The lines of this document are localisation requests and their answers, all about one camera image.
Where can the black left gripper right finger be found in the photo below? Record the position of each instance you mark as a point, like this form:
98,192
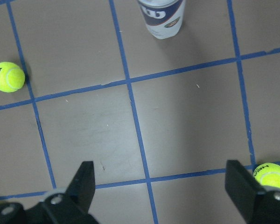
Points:
256,204

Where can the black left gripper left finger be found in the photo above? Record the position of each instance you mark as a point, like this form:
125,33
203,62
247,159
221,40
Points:
69,207

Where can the clear tennis ball can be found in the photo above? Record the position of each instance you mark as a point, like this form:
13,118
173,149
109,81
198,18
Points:
163,18

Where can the Head tennis ball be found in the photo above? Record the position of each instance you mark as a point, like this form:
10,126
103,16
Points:
268,174

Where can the Wilson 3 tennis ball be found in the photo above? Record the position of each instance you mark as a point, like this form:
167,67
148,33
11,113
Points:
12,77

